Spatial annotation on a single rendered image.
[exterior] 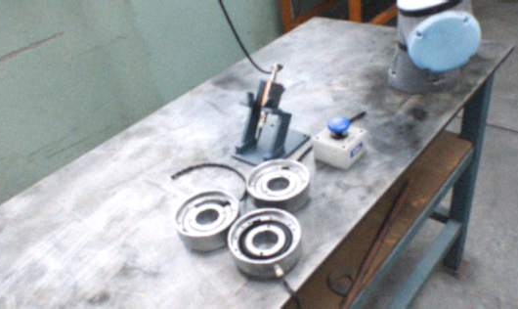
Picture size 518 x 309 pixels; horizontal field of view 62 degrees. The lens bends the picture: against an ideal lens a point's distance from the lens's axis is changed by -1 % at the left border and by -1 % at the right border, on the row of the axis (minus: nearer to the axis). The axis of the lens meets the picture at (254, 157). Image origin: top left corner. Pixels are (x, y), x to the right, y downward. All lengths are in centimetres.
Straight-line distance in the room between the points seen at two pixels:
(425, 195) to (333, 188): 41
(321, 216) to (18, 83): 170
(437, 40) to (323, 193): 32
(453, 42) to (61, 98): 182
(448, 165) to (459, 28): 49
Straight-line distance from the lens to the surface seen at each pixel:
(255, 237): 66
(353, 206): 72
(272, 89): 81
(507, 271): 174
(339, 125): 78
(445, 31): 81
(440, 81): 101
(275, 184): 76
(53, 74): 222
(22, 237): 89
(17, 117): 221
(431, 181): 117
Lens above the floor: 130
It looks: 36 degrees down
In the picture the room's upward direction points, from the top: 11 degrees counter-clockwise
